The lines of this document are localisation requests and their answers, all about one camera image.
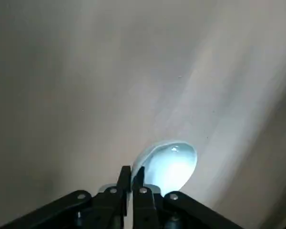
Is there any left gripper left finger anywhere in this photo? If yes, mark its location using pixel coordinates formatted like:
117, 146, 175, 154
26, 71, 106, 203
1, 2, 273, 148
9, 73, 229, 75
0, 165, 132, 229

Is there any small white crucible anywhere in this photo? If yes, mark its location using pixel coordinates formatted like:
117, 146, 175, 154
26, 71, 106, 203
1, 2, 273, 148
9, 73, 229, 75
99, 140, 198, 229

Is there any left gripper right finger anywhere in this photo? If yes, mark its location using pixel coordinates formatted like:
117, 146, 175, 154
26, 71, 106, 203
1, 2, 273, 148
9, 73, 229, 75
132, 166, 245, 229

